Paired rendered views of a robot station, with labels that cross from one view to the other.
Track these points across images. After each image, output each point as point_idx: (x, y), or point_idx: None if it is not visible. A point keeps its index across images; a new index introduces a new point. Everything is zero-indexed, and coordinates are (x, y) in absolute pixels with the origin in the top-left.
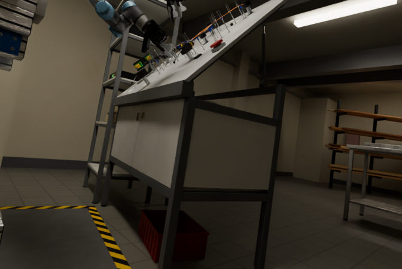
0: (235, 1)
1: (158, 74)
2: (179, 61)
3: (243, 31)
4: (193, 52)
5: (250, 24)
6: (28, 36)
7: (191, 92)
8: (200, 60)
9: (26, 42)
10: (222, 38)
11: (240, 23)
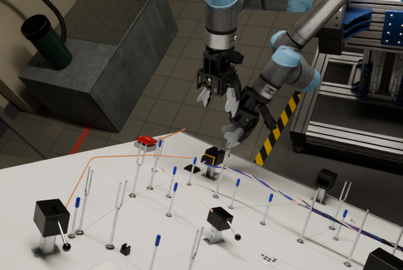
0: (88, 175)
1: (343, 234)
2: (279, 224)
3: (103, 149)
4: (244, 227)
5: (86, 158)
6: (315, 36)
7: None
8: (174, 150)
9: (318, 41)
10: (148, 184)
11: (96, 213)
